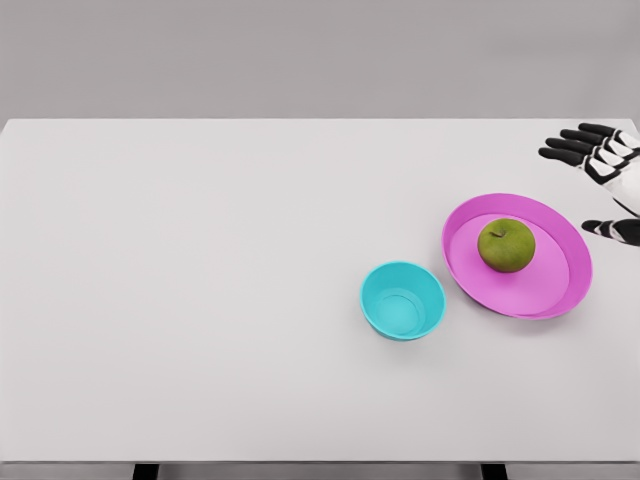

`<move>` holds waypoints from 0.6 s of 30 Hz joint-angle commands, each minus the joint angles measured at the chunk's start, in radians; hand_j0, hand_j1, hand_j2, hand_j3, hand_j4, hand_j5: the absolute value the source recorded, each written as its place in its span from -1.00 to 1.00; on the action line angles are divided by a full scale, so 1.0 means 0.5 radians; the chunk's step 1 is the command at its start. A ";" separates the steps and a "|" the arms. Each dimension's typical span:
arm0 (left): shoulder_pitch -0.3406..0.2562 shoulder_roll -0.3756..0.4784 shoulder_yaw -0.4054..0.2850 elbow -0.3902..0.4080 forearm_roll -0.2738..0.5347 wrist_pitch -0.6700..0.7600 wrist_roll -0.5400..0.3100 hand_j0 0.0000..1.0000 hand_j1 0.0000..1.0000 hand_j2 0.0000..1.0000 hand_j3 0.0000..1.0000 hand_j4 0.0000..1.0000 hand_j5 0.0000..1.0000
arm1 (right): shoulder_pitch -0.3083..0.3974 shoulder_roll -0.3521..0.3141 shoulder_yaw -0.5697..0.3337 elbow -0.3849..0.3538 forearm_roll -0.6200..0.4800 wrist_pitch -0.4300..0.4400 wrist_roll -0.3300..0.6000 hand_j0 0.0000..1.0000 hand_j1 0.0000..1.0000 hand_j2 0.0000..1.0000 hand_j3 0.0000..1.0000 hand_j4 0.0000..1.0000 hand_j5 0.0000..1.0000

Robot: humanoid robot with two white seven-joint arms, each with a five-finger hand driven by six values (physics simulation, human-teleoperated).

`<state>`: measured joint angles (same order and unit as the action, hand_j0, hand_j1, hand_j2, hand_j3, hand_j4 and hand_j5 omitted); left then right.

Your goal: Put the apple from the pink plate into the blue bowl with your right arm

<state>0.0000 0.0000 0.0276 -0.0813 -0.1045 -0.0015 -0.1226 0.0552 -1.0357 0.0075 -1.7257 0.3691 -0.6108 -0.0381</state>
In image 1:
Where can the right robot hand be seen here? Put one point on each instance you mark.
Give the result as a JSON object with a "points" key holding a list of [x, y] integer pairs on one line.
{"points": [[627, 185]]}

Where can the green apple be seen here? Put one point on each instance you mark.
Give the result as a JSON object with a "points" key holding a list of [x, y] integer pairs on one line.
{"points": [[506, 245]]}

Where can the pink plate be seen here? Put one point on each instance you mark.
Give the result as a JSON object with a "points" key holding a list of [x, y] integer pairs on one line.
{"points": [[520, 290]]}

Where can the blue bowl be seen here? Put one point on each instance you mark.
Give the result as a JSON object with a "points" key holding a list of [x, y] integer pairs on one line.
{"points": [[400, 305]]}

